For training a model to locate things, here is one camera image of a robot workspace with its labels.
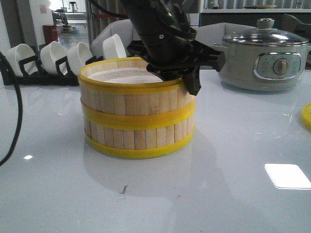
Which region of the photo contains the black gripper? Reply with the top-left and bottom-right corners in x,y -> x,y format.
127,40 -> 225,95

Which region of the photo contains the bamboo steamer basket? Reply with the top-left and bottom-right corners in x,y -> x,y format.
78,57 -> 195,130
84,114 -> 194,159

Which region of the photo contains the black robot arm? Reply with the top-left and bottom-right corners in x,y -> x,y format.
121,0 -> 225,96

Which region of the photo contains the right grey chair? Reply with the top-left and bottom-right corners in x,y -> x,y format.
195,22 -> 254,46

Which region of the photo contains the grey chair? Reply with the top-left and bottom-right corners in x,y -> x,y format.
90,19 -> 140,57
195,22 -> 254,46

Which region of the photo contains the left basket liner paper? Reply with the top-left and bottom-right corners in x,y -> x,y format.
88,68 -> 163,84

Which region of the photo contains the green electric cooking pot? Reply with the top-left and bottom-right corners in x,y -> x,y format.
210,41 -> 311,92

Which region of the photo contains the dark counter cabinet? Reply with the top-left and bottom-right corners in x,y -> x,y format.
199,8 -> 311,29

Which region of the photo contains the left grey chair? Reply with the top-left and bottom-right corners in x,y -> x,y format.
90,19 -> 140,57

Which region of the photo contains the white bowl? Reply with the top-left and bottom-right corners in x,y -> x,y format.
103,34 -> 126,60
67,42 -> 93,75
40,41 -> 67,75
5,44 -> 38,77

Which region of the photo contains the glass pot lid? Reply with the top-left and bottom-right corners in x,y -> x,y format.
223,18 -> 309,47

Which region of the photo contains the red bin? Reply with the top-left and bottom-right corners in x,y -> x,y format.
42,24 -> 58,45

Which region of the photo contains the black bowl rack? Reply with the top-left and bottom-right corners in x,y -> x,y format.
0,46 -> 105,86

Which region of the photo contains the black cable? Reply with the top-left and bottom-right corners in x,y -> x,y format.
0,50 -> 23,167

